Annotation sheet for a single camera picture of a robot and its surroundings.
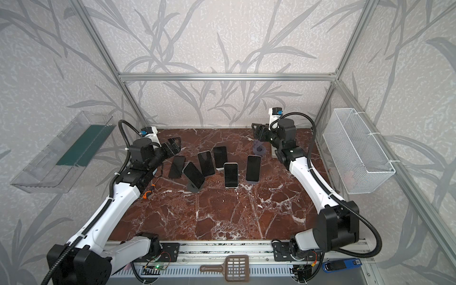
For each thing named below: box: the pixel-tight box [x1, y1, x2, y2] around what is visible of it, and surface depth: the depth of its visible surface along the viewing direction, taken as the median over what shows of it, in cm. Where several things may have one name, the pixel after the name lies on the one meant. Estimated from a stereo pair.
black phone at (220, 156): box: [213, 146, 228, 169], surface depth 96 cm
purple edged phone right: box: [245, 154, 262, 185], surface depth 91 cm
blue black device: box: [321, 257, 363, 274], surface depth 70 cm
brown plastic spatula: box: [199, 254, 250, 282], surface depth 71 cm
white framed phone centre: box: [223, 162, 239, 189], surface depth 91 cm
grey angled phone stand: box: [185, 177, 206, 193], surface depth 94 cm
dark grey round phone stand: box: [252, 140, 267, 155], surface depth 110 cm
